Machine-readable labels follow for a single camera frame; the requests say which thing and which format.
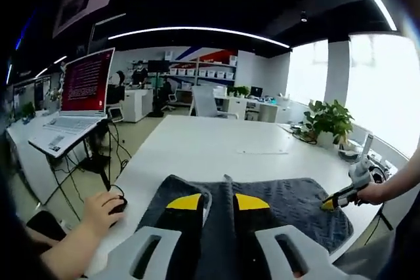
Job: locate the grey towel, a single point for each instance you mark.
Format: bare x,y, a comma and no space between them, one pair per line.
288,201

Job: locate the person's right hand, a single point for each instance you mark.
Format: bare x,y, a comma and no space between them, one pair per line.
372,194

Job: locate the white upright stand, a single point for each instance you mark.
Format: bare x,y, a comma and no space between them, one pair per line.
368,145

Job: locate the black computer mouse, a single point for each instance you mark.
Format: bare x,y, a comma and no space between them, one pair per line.
118,207

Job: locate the large potted green plant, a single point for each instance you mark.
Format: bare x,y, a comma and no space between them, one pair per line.
328,117

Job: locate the person's dark clothing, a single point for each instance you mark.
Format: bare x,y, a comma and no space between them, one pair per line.
405,244

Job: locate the black laptop stand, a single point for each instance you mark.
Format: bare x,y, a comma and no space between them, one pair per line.
96,163

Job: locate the white side desk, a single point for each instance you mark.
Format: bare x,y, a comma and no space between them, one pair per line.
33,172

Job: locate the dark computer display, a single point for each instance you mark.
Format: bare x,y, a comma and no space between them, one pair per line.
256,92

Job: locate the long white office desk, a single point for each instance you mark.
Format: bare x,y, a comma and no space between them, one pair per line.
236,106

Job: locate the small potted plant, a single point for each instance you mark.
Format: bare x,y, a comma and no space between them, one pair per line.
239,91

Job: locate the small white tablet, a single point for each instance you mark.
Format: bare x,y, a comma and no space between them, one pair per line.
115,113

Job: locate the white cabinet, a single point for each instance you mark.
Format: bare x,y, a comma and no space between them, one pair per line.
138,106

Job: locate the white office chair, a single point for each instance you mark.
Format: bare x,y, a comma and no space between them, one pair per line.
203,99

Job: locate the green desk plant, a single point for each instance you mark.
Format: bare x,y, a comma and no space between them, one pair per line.
29,110

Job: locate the white laptop with red screen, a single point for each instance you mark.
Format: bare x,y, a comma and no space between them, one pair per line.
85,80

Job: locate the black monitor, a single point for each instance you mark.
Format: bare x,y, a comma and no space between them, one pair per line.
159,65

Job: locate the wall shelf with white boxes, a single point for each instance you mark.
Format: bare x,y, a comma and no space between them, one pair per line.
203,71

